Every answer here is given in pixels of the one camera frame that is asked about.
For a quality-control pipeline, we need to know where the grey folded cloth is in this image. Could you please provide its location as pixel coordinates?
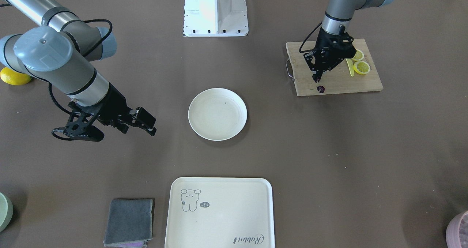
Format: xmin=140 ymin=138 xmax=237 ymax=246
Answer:
xmin=103 ymin=199 xmax=153 ymax=248

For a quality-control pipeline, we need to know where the mint green bowl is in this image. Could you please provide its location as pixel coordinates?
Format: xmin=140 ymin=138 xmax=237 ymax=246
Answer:
xmin=0 ymin=193 xmax=14 ymax=232

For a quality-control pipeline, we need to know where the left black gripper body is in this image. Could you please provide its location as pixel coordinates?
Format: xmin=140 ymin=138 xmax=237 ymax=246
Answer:
xmin=303 ymin=28 xmax=356 ymax=75

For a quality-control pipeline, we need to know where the pink ribbed bowl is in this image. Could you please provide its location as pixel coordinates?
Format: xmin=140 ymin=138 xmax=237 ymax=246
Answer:
xmin=446 ymin=211 xmax=468 ymax=248

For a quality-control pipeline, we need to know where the cream rabbit tray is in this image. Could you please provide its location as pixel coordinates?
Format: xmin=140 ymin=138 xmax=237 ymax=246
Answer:
xmin=165 ymin=177 xmax=275 ymax=248

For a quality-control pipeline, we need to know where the lemon slice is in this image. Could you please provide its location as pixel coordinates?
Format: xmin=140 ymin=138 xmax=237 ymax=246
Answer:
xmin=353 ymin=61 xmax=371 ymax=75
xmin=352 ymin=49 xmax=365 ymax=61

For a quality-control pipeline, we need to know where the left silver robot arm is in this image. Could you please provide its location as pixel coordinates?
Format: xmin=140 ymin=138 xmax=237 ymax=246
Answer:
xmin=300 ymin=0 xmax=393 ymax=83

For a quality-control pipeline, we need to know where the dark red cherry pair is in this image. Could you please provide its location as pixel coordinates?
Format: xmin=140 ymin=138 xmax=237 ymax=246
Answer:
xmin=317 ymin=85 xmax=325 ymax=94

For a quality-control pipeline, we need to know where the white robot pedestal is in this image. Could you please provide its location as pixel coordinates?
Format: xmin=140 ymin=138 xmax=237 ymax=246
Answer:
xmin=183 ymin=0 xmax=249 ymax=37

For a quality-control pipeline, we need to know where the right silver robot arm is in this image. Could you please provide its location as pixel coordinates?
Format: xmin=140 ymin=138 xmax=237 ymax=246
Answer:
xmin=1 ymin=0 xmax=156 ymax=142

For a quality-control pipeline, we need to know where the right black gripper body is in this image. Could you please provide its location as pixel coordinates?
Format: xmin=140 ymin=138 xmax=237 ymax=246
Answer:
xmin=53 ymin=84 xmax=137 ymax=142

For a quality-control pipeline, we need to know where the yellow plastic knife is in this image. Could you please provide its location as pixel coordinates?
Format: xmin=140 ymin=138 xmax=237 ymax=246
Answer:
xmin=346 ymin=59 xmax=354 ymax=77

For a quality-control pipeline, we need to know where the wooden cutting board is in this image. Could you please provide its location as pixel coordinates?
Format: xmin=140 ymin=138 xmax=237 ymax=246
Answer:
xmin=286 ymin=38 xmax=384 ymax=97

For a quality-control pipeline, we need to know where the yellow lemon outer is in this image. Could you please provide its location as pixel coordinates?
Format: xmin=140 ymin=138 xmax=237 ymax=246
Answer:
xmin=0 ymin=67 xmax=32 ymax=85

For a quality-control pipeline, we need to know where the cream round plate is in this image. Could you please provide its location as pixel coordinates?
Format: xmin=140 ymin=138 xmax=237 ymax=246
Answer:
xmin=188 ymin=88 xmax=247 ymax=141

